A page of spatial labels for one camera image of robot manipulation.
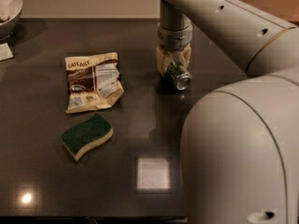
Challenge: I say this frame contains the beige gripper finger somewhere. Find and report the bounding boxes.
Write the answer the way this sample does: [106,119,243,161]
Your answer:
[156,47,171,77]
[179,44,192,67]

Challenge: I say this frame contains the green soda can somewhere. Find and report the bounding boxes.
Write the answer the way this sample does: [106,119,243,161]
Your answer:
[164,60,192,91]

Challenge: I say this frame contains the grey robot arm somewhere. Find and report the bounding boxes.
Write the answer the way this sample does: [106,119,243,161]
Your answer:
[160,0,299,224]

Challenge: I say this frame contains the cream brown snack bag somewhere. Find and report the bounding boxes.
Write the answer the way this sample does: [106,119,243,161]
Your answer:
[64,52,124,114]

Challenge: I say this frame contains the green yellow sponge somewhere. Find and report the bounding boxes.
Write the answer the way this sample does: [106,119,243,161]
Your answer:
[61,114,114,161]

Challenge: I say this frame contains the white paper card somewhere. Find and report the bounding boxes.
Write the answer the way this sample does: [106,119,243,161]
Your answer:
[0,43,14,61]

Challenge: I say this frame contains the white bowl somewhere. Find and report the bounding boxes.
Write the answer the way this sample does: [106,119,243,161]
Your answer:
[0,0,23,40]

